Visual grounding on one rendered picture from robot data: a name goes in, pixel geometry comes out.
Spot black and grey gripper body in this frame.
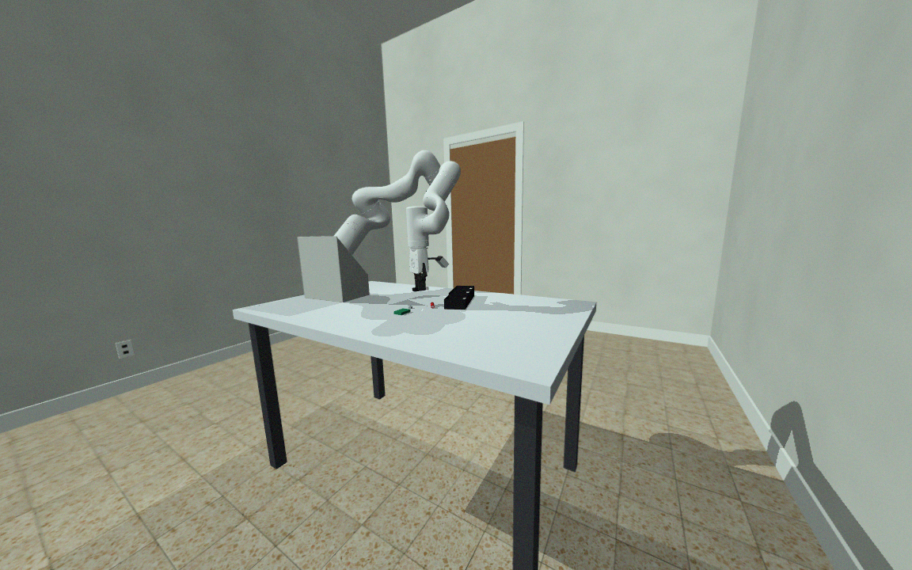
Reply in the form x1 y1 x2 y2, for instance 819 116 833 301
409 247 428 274

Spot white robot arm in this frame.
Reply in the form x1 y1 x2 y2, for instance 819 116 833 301
334 150 461 255

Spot black rack of bins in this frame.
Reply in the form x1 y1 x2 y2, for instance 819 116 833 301
444 286 474 310

